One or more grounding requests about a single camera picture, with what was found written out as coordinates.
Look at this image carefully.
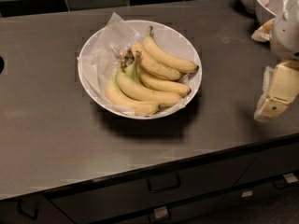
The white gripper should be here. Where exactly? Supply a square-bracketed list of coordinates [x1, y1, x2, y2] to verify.
[251, 0, 299, 122]

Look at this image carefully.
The yellow banana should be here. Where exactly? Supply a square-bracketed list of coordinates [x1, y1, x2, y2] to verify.
[116, 50, 183, 108]
[137, 67, 192, 97]
[143, 26, 199, 74]
[131, 42, 183, 81]
[106, 63, 160, 116]

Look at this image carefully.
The paper in right bowl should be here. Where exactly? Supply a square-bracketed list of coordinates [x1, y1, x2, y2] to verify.
[266, 0, 283, 15]

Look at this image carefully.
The large white bowl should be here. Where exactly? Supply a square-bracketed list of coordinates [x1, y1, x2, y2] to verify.
[77, 19, 203, 120]

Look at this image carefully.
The white drawer label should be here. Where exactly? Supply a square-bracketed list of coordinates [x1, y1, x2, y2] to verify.
[241, 190, 253, 198]

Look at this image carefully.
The white paper liner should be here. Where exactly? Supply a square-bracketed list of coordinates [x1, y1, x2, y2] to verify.
[77, 11, 200, 117]

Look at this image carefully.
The right drawer handle with label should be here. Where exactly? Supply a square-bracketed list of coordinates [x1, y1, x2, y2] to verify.
[274, 173, 299, 189]

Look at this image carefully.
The drawer handle with label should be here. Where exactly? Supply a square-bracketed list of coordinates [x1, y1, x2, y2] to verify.
[274, 173, 299, 189]
[149, 206, 171, 224]

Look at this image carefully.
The middle drawer handle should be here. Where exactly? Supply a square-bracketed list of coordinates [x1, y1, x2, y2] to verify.
[147, 173, 181, 193]

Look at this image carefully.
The lower drawer handle with label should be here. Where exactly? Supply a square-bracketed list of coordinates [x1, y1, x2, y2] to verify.
[149, 206, 171, 224]

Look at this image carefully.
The left drawer handle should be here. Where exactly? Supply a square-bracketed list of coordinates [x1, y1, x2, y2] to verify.
[16, 198, 39, 221]

